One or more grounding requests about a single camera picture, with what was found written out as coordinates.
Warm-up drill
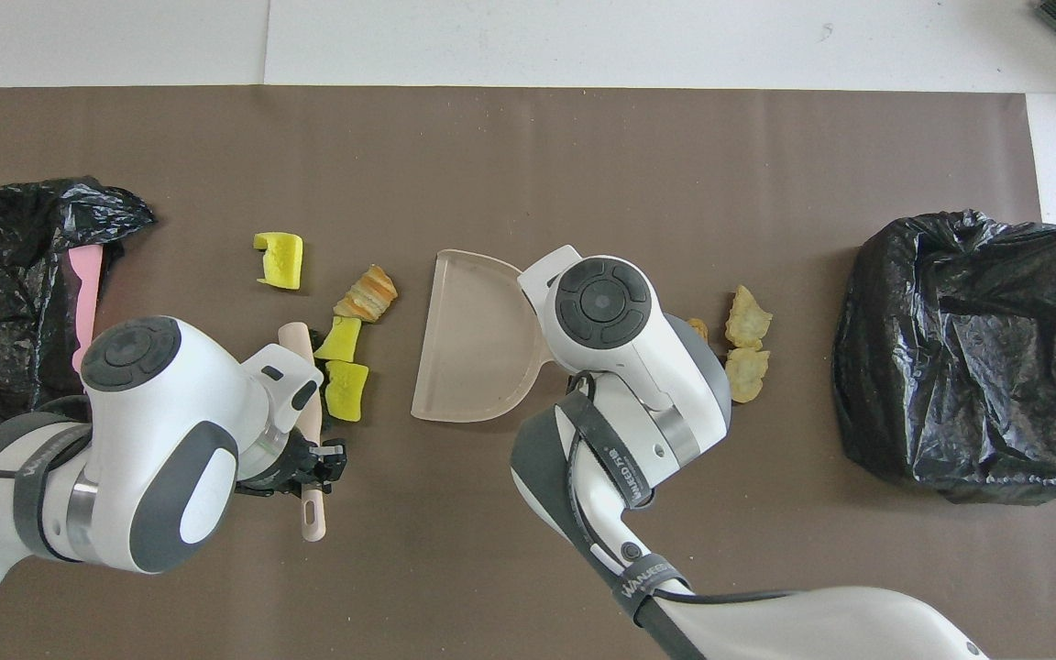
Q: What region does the beige plastic dustpan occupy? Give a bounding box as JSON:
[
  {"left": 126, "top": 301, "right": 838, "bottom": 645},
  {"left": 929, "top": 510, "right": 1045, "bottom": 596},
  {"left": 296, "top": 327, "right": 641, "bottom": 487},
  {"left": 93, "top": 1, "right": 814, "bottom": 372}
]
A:
[{"left": 411, "top": 248, "right": 558, "bottom": 424}]

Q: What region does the pink bin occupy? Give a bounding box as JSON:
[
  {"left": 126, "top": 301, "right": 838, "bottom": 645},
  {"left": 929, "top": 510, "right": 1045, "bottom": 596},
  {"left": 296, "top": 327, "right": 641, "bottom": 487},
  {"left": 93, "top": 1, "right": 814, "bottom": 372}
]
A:
[{"left": 70, "top": 246, "right": 105, "bottom": 372}]

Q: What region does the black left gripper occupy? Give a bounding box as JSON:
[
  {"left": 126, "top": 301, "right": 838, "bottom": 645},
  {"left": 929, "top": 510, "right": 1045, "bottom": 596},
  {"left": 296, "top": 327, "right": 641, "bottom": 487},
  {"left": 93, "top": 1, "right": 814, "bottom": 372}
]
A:
[{"left": 235, "top": 438, "right": 348, "bottom": 499}]

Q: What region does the notched yellow sponge piece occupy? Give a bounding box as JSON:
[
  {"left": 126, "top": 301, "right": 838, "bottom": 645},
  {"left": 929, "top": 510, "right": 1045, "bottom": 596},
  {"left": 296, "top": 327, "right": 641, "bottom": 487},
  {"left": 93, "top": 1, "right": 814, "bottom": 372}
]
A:
[{"left": 253, "top": 232, "right": 303, "bottom": 291}]

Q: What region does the beige hand brush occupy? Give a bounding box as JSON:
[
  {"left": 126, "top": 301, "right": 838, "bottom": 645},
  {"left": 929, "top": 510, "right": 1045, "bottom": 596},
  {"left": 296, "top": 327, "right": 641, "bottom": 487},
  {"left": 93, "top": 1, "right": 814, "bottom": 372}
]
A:
[{"left": 277, "top": 322, "right": 327, "bottom": 543}]

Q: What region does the pale green chip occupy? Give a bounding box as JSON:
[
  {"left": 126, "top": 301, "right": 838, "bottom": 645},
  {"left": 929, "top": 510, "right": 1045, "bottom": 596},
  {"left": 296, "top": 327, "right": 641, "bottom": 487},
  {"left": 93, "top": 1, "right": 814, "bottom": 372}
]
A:
[
  {"left": 725, "top": 285, "right": 774, "bottom": 350},
  {"left": 725, "top": 347, "right": 770, "bottom": 404}
]

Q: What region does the brown table mat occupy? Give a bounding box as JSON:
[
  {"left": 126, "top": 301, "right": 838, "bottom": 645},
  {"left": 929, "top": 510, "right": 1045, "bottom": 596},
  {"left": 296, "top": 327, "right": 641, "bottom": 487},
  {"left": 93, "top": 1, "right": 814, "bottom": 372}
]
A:
[{"left": 0, "top": 87, "right": 1056, "bottom": 660}]

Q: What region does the striped croissant piece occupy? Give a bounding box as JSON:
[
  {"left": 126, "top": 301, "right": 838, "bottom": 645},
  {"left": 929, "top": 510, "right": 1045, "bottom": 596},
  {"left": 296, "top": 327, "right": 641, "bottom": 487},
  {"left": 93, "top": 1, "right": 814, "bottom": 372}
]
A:
[{"left": 334, "top": 265, "right": 399, "bottom": 324}]

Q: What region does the yellow sponge piece green layer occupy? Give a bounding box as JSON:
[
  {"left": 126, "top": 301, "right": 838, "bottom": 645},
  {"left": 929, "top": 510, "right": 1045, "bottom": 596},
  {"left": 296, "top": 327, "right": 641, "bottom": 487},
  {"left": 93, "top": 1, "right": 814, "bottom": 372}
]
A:
[{"left": 313, "top": 315, "right": 363, "bottom": 362}]

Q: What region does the black trash bag bin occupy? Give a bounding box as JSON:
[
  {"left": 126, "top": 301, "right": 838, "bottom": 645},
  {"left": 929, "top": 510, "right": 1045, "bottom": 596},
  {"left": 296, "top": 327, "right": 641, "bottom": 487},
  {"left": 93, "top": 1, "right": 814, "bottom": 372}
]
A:
[{"left": 832, "top": 210, "right": 1056, "bottom": 507}]

